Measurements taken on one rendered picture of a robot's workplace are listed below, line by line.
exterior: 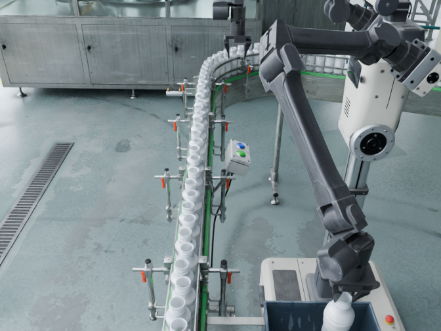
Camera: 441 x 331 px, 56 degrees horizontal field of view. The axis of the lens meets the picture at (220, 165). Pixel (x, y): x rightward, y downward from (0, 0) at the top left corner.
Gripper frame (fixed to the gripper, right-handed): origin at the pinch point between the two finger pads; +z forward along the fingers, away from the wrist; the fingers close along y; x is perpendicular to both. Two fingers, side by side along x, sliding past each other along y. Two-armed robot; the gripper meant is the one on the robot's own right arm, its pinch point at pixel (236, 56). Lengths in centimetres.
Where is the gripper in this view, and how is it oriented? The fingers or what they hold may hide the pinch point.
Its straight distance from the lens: 174.1
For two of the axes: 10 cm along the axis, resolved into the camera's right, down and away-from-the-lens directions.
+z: -0.1, 8.4, 5.5
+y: -10.0, -0.1, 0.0
